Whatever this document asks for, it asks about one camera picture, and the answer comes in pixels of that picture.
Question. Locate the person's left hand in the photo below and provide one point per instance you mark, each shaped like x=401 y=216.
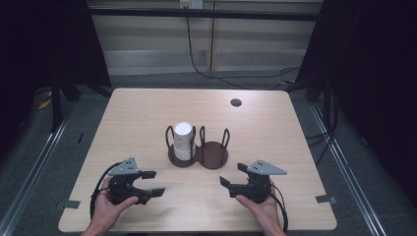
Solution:
x=106 y=208

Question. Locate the white wall outlet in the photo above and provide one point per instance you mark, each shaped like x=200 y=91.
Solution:
x=191 y=4

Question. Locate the dark round table grommet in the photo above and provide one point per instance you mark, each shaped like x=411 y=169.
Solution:
x=236 y=102

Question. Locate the black horizontal bar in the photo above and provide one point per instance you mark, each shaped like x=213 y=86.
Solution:
x=203 y=14

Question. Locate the stack of white paper cups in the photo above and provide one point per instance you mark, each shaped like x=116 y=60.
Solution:
x=183 y=141

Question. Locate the black stand post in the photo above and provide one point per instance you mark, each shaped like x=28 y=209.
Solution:
x=56 y=108

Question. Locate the black curtain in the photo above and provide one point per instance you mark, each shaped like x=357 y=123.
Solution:
x=39 y=49
x=377 y=82

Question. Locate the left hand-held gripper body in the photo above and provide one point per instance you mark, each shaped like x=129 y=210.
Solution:
x=123 y=188

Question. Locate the person's right hand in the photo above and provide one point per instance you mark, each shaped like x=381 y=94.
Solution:
x=262 y=211

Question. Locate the grey tape strip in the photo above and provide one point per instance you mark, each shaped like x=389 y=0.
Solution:
x=325 y=199
x=69 y=204

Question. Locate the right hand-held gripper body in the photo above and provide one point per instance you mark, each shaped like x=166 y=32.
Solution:
x=257 y=187

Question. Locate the metal floor rail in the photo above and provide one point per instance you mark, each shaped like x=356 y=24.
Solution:
x=347 y=177
x=36 y=164

